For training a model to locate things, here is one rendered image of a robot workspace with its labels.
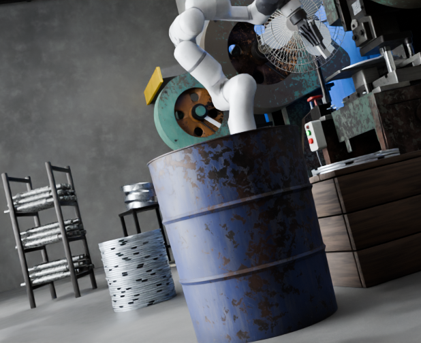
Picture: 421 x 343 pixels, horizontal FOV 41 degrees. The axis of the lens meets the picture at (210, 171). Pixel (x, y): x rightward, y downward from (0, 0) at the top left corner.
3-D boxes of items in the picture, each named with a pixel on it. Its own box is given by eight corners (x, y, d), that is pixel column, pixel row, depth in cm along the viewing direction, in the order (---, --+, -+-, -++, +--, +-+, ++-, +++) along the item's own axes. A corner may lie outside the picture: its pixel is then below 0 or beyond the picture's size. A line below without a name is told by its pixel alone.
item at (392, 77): (398, 84, 229) (394, 69, 229) (345, 111, 272) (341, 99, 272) (458, 71, 237) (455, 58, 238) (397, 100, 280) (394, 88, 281)
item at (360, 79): (347, 99, 240) (338, 69, 241) (332, 107, 253) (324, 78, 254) (397, 89, 247) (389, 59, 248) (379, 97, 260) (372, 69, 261)
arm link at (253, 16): (212, -13, 229) (280, -15, 241) (198, 8, 247) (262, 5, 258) (219, 12, 228) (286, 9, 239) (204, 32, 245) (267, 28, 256)
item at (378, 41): (384, 47, 244) (381, 35, 245) (361, 62, 264) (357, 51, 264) (415, 41, 249) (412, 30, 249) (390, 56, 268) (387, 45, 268)
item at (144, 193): (146, 270, 488) (125, 181, 495) (129, 271, 528) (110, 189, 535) (187, 258, 507) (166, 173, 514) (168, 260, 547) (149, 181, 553)
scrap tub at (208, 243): (212, 360, 124) (161, 148, 128) (175, 334, 164) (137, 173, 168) (377, 307, 136) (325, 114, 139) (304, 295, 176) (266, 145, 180)
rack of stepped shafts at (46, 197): (86, 295, 383) (55, 159, 390) (22, 311, 386) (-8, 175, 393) (103, 286, 426) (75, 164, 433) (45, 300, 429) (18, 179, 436)
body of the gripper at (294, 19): (285, 21, 250) (298, 38, 250) (293, 13, 242) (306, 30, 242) (297, 12, 252) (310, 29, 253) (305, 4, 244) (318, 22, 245)
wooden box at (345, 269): (366, 288, 162) (334, 170, 164) (304, 284, 197) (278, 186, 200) (473, 253, 175) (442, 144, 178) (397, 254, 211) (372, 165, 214)
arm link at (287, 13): (285, 4, 241) (292, 14, 241) (305, -11, 245) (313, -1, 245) (273, 15, 253) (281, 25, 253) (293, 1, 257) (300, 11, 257)
